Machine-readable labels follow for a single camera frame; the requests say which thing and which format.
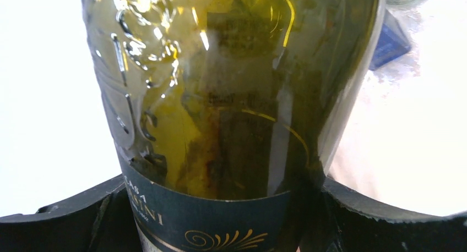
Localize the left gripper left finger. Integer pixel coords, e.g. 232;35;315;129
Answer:
1;176;140;251

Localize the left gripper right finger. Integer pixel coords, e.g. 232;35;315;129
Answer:
300;178;466;252

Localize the dark green wine bottle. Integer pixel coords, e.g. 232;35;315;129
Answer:
81;0;385;251

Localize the blue square bottle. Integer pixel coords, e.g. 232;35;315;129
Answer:
369;9;412;71

